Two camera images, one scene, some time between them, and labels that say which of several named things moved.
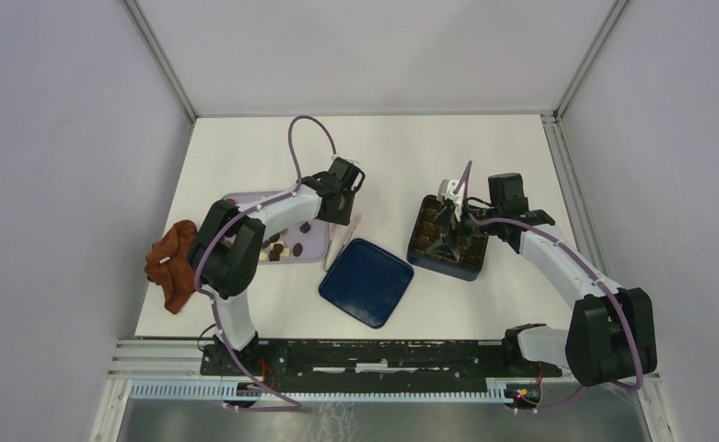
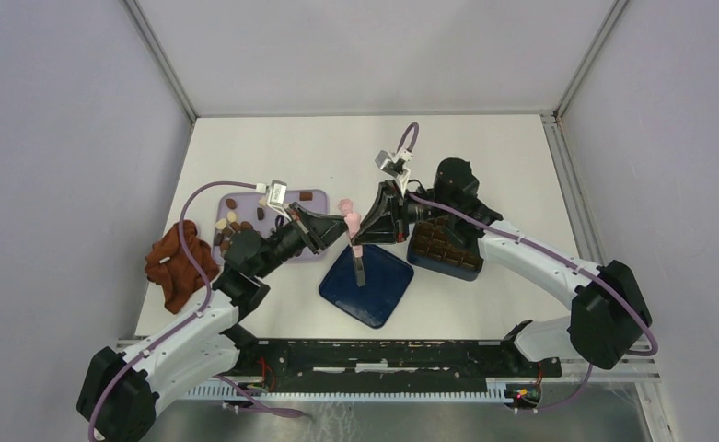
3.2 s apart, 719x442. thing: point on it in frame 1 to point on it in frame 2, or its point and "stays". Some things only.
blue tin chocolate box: x=455 y=253 stays
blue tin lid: x=366 y=283 stays
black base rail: x=377 y=366 stays
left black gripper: x=343 y=217 to x=315 y=229
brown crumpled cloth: x=169 y=264 stays
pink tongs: x=326 y=266 to x=353 y=225
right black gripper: x=446 y=247 to x=387 y=221
